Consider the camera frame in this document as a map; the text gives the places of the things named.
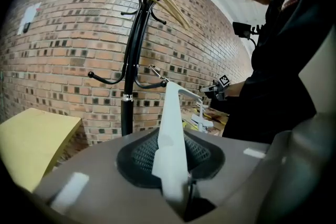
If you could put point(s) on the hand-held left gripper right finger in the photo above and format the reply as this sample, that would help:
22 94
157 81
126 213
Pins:
231 160

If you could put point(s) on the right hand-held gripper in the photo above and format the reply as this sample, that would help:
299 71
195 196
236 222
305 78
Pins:
221 89

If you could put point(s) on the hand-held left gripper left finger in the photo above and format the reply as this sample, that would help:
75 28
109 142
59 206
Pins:
99 165

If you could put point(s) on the white plastic hanger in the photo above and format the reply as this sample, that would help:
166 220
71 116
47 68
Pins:
172 126

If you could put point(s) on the black coat rack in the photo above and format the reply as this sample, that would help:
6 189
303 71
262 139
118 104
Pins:
130 73

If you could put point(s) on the person's right forearm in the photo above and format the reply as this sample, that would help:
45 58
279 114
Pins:
236 89

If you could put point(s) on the printed cardboard box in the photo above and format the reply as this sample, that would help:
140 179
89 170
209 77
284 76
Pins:
215 118

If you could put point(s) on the black chest-mounted device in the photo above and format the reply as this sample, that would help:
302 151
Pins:
242 29

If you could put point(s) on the person's dark shirt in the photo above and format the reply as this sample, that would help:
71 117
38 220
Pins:
275 73

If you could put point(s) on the yellow board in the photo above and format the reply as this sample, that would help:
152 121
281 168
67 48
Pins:
34 139

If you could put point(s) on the white paper sheet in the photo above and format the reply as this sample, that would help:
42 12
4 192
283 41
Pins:
31 17

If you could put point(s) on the small black wall device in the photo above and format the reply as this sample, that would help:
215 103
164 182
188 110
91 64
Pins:
26 27

